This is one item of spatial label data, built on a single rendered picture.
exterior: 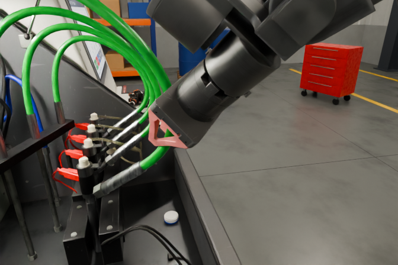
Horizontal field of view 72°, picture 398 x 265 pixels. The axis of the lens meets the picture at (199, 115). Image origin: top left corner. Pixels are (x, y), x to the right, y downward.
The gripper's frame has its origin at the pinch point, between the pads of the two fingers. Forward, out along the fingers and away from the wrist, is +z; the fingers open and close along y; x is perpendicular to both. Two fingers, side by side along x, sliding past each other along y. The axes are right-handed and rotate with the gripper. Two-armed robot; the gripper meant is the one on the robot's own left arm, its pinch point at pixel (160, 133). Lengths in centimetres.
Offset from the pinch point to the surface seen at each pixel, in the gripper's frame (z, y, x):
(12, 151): 33.0, 4.2, -18.0
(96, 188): 12.0, 6.7, -0.7
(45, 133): 35.8, -4.6, -18.2
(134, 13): 302, -410, -187
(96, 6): -8.2, 0.0, -16.0
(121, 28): -8.2, -0.4, -12.4
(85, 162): 19.3, 1.6, -5.4
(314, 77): 129, -409, 119
